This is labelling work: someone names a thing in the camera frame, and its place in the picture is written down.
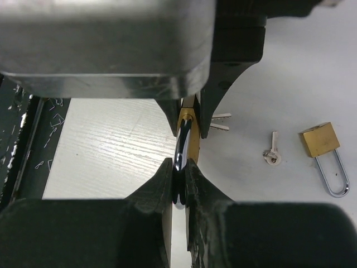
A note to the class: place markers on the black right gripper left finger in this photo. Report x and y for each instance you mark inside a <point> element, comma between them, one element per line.
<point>130,232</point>

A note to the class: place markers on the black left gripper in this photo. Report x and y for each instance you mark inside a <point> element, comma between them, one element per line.
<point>239,35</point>

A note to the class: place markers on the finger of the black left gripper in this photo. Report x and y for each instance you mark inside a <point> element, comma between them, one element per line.
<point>171,109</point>

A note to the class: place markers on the small silver keys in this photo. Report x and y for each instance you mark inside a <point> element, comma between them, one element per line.
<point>272,156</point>

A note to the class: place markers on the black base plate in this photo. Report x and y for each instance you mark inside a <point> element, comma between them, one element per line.
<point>30,131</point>

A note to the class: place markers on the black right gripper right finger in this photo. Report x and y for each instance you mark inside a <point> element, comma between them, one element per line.
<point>221,232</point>

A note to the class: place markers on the small brass padlock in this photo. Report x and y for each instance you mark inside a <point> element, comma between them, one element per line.
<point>321,143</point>

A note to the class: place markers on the large brass padlock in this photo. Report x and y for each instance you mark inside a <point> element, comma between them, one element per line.
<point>187,147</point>

